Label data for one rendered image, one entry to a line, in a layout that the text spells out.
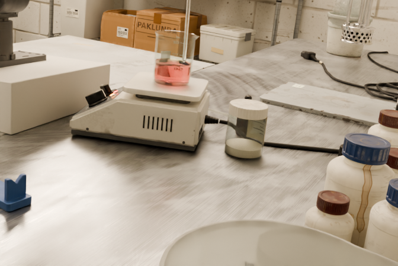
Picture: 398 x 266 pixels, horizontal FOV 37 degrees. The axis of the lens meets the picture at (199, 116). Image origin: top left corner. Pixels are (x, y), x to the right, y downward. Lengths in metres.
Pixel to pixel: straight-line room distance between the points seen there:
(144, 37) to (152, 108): 2.47
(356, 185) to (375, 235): 0.07
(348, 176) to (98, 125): 0.43
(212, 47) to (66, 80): 2.31
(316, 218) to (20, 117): 0.52
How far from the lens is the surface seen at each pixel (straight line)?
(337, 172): 0.63
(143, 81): 0.95
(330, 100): 1.30
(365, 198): 0.63
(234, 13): 3.55
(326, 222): 0.59
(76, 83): 1.04
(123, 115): 0.91
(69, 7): 3.62
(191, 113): 0.89
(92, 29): 3.66
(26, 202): 0.72
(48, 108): 1.00
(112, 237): 0.65
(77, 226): 0.68
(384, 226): 0.57
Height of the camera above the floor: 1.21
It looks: 17 degrees down
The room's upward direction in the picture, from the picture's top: 6 degrees clockwise
